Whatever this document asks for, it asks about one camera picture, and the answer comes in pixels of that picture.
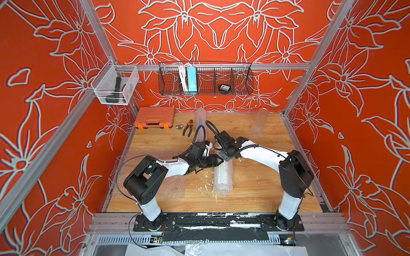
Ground bubble wrap sheet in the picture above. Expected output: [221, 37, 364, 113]
[115, 149, 189, 204]

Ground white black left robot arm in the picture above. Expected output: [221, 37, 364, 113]
[123, 140, 224, 223]

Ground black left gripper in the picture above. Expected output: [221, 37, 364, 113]
[195, 155, 224, 169]

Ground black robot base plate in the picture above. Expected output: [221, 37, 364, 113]
[133, 212, 305, 233]

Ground bubble wrap roll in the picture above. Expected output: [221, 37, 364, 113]
[212, 160, 233, 197]

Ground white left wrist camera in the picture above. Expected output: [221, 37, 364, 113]
[204, 141, 212, 156]

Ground dark green screwdriver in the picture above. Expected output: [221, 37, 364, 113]
[106, 77, 122, 103]

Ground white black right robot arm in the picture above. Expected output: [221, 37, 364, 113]
[215, 131, 313, 221]

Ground white coiled cable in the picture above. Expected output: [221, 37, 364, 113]
[178, 63, 190, 93]

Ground black wire wall basket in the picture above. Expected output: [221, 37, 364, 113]
[158, 61, 254, 96]

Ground clear acrylic wall box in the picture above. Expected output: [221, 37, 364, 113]
[91, 60, 139, 106]

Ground light blue box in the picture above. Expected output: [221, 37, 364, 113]
[187, 66, 198, 93]

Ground orange plastic tool case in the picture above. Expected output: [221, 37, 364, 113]
[134, 106, 175, 130]

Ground orange black pliers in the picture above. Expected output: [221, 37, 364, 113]
[183, 119, 193, 137]

